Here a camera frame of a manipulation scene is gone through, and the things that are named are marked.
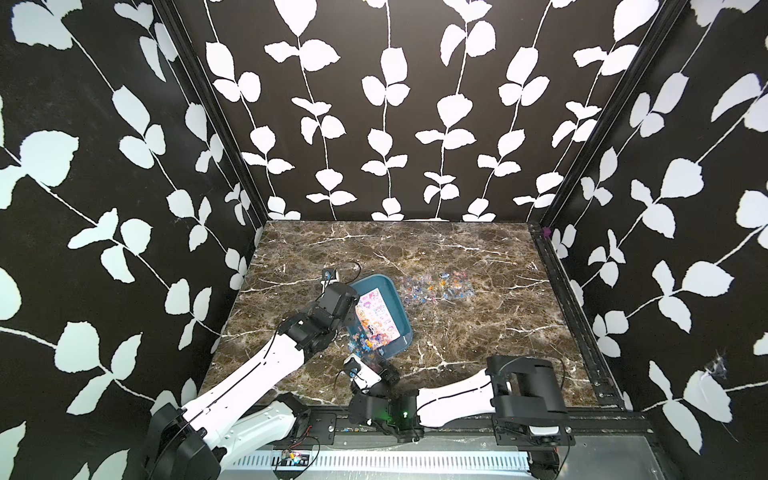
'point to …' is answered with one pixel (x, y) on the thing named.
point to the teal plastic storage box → (389, 291)
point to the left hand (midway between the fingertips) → (346, 299)
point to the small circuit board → (291, 458)
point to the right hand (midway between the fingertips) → (363, 361)
